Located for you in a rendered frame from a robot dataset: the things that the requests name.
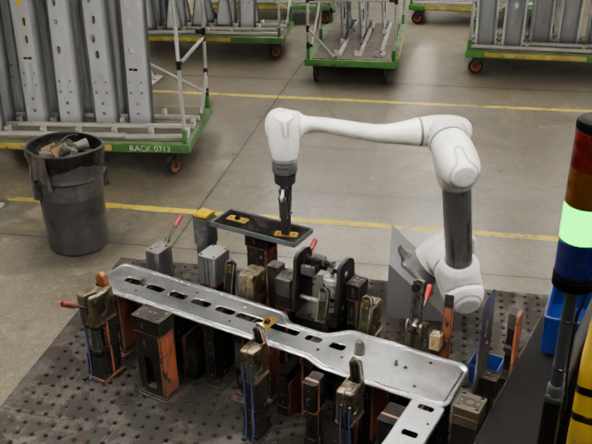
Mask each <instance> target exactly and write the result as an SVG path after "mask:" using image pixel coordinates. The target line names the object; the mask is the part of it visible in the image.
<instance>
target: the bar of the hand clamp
mask: <svg viewBox="0 0 592 444"><path fill-rule="evenodd" d="M411 289H412V296H411V311H410V318H409V325H408V330H411V329H412V326H411V324H412V323H413V318H416V319H418V323H417V330H416V333H418V328H419V325H420V323H421V322H422V316H423V309H424V302H425V295H426V281H425V280H422V279H418V278H416V279H415V280H414V281H413V285H412V286H411Z"/></svg>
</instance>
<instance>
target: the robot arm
mask: <svg viewBox="0 0 592 444"><path fill-rule="evenodd" d="M265 131H266V135H267V137H268V142H269V148H270V153H271V161H272V172H273V173H274V182H275V183H276V184H277V185H278V186H280V189H279V190H278V193H279V197H278V204H279V218H280V219H281V234H284V235H289V234H290V231H291V214H292V211H291V209H292V185H293V184H294V183H295V182H296V173H297V171H298V151H299V148H300V139H301V138H302V137H303V136H304V135H305V134H307V133H311V132H323V133H330V134H334V135H339V136H343V137H350V138H355V139H359V140H364V141H370V142H377V143H388V144H407V145H414V146H428V148H429V149H430V150H431V152H432V155H433V164H434V169H435V173H436V177H437V182H438V183H439V185H440V187H441V188H442V201H443V220H444V228H442V229H440V230H439V231H438V232H437V233H435V234H434V235H432V236H431V237H430V238H428V239H427V240H426V241H425V242H423V243H422V244H421V245H420V246H419V247H418V248H417V249H415V250H414V251H412V250H411V249H410V248H408V247H405V246H404V245H401V246H399V248H398V250H399V252H400V253H401V255H402V256H403V262H402V263H401V265H402V267H403V268H404V269H405V270H406V271H407V272H409V273H410V274H411V276H412V277H413V278H414V279H416V278H418V279H422V280H425V281H426V286H427V285H433V286H434V283H435V282H436V283H437V286H438V288H439V291H440V295H441V297H442V298H443V300H444V302H445V294H450V295H454V296H455V301H454V311H455V312H457V313H460V314H469V313H472V312H474V311H475V310H477V309H478V308H479V307H480V306H481V304H482V301H483V298H484V292H485V291H484V287H483V285H482V284H483V282H482V278H481V271H480V265H479V260H478V259H477V258H476V257H475V256H474V255H473V254H474V253H475V250H476V246H477V243H476V238H475V236H474V235H473V234H472V191H471V188H472V186H473V185H474V184H475V182H476V181H477V179H478V177H479V175H480V169H481V164H480V159H479V157H478V154H477V150H476V148H475V146H474V144H473V143H472V141H471V140H470V138H471V134H472V126H471V124H470V122H469V121H468V120H467V119H465V118H463V117H461V116H457V115H428V116H423V117H418V118H413V119H410V120H407V121H403V122H396V123H391V124H370V123H363V122H351V121H345V120H338V119H332V118H326V117H316V116H305V115H303V114H301V113H300V112H299V111H294V110H290V109H286V108H281V107H279V108H275V109H273V110H271V111H270V112H269V113H268V115H267V117H266V119H265Z"/></svg>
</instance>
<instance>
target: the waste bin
mask: <svg viewBox="0 0 592 444"><path fill-rule="evenodd" d="M24 154H25V161H27V162H28V163H29V181H30V186H31V190H32V196H33V199H34V200H35V201H40V202H41V209H42V214H43V217H44V221H45V226H46V229H47V233H48V240H49V244H50V247H51V248H52V250H53V251H54V252H56V253H57V254H60V255H68V256H76V255H87V254H90V253H92V252H95V251H97V250H99V249H101V248H102V247H104V246H105V245H106V243H107V240H108V233H107V214H106V205H105V192H104V186H105V185H108V184H109V180H108V172H107V166H106V160H105V145H104V142H103V140H102V139H100V138H99V137H96V136H94V135H91V134H87V133H82V132H75V131H59V132H53V133H48V134H45V135H41V136H39V137H35V138H34V139H32V140H30V141H29V142H27V143H26V145H25V147H24Z"/></svg>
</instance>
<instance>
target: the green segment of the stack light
mask: <svg viewBox="0 0 592 444"><path fill-rule="evenodd" d="M559 237H560V238H561V239H562V240H563V241H565V242H566V243H568V244H571V245H574V246H577V247H583V248H591V247H592V212H587V211H578V210H576V209H574V208H572V207H570V206H568V205H567V204H566V202H564V206H563V212H562V219H561V224H560V230H559Z"/></svg>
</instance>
